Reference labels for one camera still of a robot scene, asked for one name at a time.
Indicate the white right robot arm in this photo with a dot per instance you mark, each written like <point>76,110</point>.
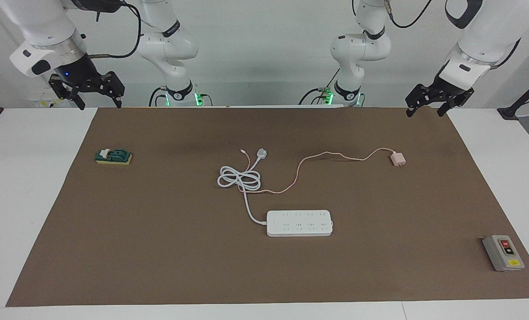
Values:
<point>42,26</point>

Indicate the black stand with pole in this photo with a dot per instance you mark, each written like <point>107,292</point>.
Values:
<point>524,95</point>

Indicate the grey switch box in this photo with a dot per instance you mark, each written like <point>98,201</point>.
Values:
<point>503,252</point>

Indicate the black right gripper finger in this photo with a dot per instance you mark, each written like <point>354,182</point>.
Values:
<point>117,86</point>
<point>60,88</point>

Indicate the white box with yellow labels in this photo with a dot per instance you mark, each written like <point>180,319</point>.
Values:
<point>40,102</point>

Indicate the green knife switch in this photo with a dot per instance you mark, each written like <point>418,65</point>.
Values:
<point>113,156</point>

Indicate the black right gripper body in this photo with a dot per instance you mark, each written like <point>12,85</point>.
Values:
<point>80,75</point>

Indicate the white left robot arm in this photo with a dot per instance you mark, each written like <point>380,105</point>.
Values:
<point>495,31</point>

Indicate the white power strip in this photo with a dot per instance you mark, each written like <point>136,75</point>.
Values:
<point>298,224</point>

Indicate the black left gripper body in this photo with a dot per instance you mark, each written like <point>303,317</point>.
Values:
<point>449,94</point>

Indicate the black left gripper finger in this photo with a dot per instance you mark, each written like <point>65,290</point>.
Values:
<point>414,100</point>
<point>452,106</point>

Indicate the brown table mat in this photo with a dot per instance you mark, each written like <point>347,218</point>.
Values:
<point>158,249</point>

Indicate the pink charger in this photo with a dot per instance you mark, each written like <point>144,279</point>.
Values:
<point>398,158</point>

